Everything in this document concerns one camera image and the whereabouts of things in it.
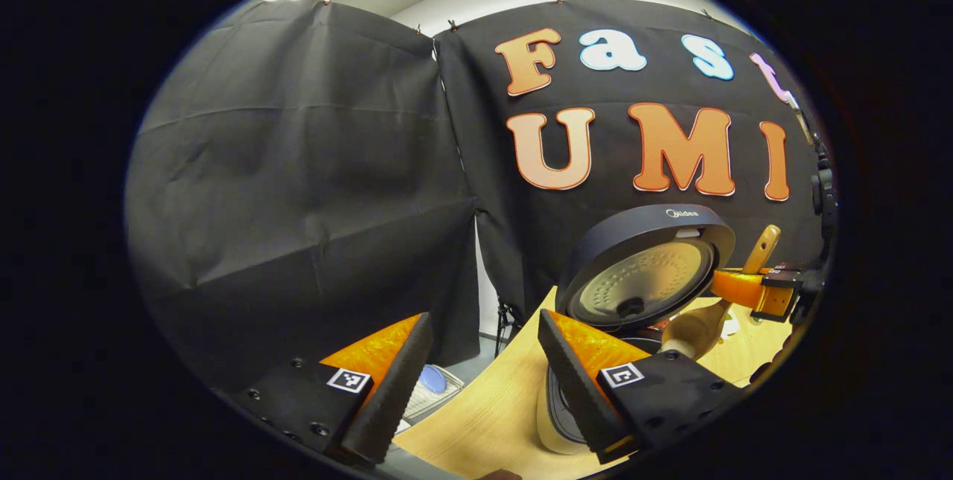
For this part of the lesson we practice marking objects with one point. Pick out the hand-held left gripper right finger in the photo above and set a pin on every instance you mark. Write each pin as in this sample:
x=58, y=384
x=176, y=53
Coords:
x=577, y=398

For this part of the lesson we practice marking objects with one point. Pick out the black tripod stand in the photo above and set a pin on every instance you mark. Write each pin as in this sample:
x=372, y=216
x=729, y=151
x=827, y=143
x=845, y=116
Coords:
x=508, y=327

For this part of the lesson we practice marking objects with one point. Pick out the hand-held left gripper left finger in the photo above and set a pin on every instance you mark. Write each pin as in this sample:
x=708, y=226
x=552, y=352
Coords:
x=387, y=398

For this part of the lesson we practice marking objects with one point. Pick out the white ribbed tray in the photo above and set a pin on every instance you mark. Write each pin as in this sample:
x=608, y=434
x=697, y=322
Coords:
x=439, y=398

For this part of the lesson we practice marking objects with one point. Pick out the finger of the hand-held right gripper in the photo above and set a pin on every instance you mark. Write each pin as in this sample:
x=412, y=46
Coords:
x=744, y=290

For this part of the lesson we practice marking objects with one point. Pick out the wooden spoon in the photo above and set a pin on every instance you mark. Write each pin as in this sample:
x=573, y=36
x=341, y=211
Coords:
x=696, y=327

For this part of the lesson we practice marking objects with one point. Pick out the dark grey rice cooker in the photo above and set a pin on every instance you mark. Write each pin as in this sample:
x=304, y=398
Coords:
x=640, y=283

